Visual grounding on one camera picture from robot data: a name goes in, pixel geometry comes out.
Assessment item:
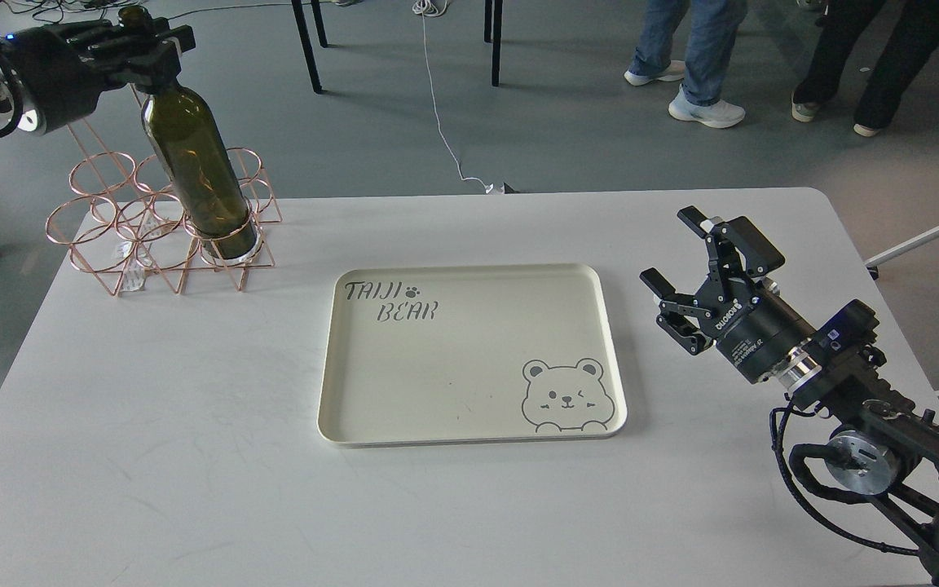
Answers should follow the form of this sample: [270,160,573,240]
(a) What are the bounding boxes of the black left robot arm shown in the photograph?
[0,5,196,138]

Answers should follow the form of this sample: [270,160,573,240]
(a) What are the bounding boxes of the person in black trousers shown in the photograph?
[791,0,939,138]

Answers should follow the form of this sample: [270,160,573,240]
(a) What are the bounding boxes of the dark green wine bottle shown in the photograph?
[137,40,260,264]

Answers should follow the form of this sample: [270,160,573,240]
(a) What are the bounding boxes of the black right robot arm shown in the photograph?
[640,205,939,586]

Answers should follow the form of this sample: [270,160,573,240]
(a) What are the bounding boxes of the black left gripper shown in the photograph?
[10,18,196,135]

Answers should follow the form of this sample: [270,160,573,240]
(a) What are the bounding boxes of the black table legs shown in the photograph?
[289,0,502,95]

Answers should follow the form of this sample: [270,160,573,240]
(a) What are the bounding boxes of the rose gold wire rack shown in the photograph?
[45,120,283,297]

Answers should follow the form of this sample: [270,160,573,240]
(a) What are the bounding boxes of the white floor cable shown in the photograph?
[410,0,505,195]

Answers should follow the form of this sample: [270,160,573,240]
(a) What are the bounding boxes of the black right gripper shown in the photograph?
[640,205,816,383]

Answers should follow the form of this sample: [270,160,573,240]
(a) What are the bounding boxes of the cream bear tray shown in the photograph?
[317,263,628,446]

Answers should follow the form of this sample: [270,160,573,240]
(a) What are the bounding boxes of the person in blue jeans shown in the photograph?
[623,1,747,129]

